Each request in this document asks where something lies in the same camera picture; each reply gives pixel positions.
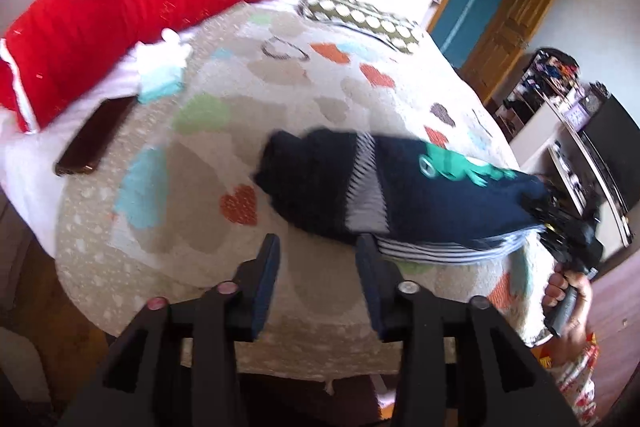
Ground white and teal cloth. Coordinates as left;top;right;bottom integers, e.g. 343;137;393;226
135;28;193;104

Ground person's right hand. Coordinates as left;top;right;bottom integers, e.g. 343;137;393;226
542;271;594;367

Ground wooden door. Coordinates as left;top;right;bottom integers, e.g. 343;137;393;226
429;0;566;100

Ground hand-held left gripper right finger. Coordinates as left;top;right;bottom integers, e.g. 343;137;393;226
355;234;581;427

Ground navy striped pants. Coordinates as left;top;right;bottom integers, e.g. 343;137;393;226
252;130;553;264

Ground red blanket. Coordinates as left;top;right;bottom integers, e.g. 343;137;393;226
0;0;300;134

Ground green polka dot pillow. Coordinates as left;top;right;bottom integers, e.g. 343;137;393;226
299;0;422;55

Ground heart print bed blanket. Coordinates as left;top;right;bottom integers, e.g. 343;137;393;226
55;0;551;382

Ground dark smartphone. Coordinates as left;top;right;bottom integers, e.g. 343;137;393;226
54;96;137;178

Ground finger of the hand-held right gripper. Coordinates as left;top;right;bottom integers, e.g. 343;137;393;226
522;177;568;238

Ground cluttered dresser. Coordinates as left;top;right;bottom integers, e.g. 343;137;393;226
495;48;640;248

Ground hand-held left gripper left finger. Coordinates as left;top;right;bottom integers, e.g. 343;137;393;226
60;234;281;427

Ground person's patterned sleeve forearm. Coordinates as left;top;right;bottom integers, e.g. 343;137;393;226
542;332;601;425

